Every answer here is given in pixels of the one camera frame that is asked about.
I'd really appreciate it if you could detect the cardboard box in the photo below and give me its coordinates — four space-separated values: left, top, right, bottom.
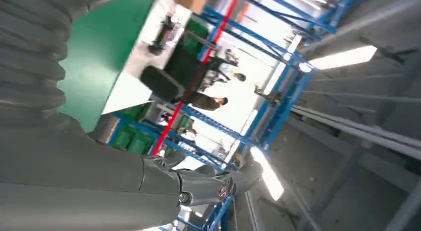
175 0 211 14

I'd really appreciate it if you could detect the green crate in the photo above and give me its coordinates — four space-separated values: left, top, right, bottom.
182 20 210 56
128 130 155 155
111 124 138 151
116 102 154 123

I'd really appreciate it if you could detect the white table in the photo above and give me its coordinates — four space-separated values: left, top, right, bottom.
101 0 194 116

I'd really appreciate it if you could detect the black handheld controller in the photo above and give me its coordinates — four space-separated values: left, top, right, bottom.
147 14 183 57

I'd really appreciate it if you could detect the ceiling light strip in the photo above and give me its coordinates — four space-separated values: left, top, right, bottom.
297 45 378 74
249 146 285 203

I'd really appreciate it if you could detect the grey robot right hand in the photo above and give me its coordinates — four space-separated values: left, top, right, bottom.
0 113 265 231

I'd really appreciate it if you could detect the person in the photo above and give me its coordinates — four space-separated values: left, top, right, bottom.
189 91 229 112

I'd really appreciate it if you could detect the blue metal rack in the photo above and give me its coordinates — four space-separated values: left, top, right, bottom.
108 0 366 231

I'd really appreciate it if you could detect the red post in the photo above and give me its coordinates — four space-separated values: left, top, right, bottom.
151 0 244 156

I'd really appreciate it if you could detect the steel bench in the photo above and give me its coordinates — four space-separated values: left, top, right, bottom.
87 114 120 145

